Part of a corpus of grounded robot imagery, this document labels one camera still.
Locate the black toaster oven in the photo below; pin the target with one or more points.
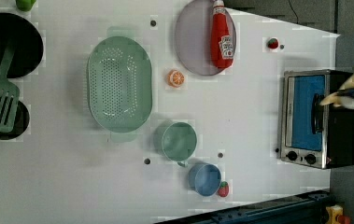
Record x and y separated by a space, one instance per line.
312 134

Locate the red strawberry toy far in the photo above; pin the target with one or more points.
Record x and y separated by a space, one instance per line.
272 43

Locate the red ketchup bottle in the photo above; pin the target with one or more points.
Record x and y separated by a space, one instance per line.
221 42

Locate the red strawberry toy near mug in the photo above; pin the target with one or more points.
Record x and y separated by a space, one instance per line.
223 190

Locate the blue mug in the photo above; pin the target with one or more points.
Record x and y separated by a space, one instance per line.
204 178

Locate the grey round plate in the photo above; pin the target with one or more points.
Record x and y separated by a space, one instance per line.
192 37

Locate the orange slice toy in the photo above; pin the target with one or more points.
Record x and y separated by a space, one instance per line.
175 78

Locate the green mug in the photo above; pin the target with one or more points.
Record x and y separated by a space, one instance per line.
177 141

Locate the green colander bowl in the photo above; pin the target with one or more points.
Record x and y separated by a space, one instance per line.
119 79

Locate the green toy cylinder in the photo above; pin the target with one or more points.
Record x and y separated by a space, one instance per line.
25 5

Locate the green spatula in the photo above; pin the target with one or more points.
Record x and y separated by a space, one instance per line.
9 92

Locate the black pot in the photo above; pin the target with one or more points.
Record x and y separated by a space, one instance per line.
29 44

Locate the blue metal frame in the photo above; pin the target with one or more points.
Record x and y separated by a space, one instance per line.
306 208

